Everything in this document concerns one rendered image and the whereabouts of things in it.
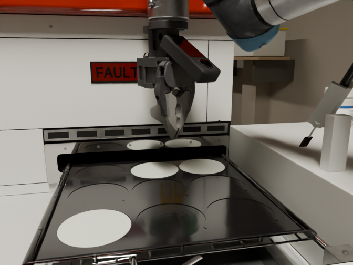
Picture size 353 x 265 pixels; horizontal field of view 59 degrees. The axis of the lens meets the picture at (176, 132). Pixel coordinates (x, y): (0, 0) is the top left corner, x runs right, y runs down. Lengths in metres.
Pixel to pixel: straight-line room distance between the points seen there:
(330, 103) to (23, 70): 0.60
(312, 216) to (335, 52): 2.68
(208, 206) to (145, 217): 0.10
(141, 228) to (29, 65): 0.45
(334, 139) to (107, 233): 0.35
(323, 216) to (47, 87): 0.59
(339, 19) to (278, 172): 2.63
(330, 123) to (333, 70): 2.64
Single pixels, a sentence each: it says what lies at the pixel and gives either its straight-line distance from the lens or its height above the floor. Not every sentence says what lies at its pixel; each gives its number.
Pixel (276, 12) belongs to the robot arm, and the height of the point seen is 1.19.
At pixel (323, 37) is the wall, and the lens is 3.24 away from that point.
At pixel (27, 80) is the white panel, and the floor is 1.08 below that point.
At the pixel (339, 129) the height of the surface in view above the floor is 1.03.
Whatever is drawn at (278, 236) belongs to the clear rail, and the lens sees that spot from 0.45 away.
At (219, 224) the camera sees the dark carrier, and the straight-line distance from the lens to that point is 0.46.
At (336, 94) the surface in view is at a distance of 0.50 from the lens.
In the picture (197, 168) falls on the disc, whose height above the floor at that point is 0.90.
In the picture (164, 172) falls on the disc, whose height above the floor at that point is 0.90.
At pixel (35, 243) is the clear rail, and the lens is 0.45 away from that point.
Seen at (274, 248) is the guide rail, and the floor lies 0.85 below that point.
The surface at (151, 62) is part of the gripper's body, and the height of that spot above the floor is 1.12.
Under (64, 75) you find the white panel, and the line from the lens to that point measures 0.74.
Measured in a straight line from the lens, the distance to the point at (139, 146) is 0.75.
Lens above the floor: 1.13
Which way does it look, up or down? 13 degrees down
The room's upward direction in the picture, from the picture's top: straight up
